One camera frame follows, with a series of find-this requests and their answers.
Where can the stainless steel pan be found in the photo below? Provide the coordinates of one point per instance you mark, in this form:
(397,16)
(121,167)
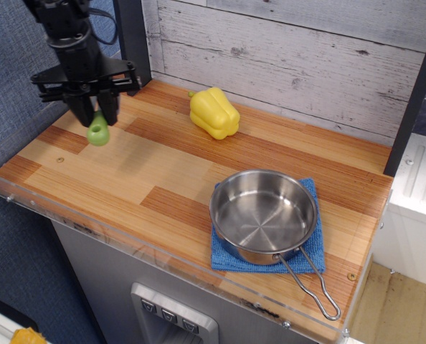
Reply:
(263,216)

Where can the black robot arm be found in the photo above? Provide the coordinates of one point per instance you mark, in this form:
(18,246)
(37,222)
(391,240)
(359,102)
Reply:
(58,17)

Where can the yellow object at corner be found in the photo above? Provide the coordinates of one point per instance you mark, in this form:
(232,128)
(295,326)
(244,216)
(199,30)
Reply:
(27,336)

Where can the blue cloth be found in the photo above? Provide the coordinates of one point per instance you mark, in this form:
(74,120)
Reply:
(306,258)

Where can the green handled grey spatula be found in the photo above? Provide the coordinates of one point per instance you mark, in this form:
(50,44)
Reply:
(98,133)

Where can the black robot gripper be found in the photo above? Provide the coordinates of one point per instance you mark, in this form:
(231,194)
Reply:
(84,71)

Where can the clear acrylic table guard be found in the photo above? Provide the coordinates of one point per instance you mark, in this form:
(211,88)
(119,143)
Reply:
(148,191)

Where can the white side counter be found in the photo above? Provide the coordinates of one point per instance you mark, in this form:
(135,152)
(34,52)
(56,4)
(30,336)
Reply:
(400,241)

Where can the grey toy fridge cabinet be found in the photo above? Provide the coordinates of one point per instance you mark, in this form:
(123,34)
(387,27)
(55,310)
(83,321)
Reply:
(135,300)

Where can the yellow toy bell pepper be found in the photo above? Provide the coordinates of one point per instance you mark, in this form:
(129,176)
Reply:
(211,111)

